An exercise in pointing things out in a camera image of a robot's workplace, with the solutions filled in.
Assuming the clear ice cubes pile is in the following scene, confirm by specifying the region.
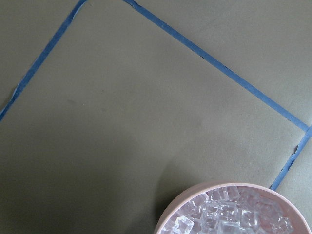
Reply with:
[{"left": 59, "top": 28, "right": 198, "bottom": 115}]
[{"left": 160, "top": 186, "right": 294, "bottom": 234}]

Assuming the pink bowl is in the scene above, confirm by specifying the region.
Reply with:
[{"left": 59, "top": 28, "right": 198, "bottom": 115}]
[{"left": 154, "top": 181, "right": 312, "bottom": 234}]

